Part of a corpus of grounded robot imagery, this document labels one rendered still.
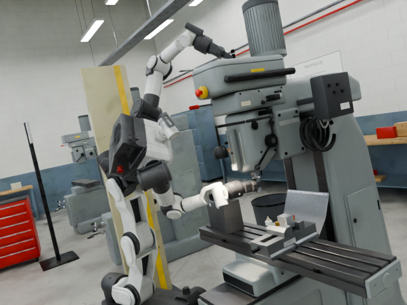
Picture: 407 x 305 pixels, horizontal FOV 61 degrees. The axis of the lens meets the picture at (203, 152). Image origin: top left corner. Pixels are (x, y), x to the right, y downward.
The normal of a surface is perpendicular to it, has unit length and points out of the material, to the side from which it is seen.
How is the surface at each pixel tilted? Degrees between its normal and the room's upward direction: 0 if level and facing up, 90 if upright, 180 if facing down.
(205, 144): 90
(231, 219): 90
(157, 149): 58
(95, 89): 90
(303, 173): 90
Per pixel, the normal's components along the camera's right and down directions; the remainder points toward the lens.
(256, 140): 0.53, -0.03
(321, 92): -0.83, 0.21
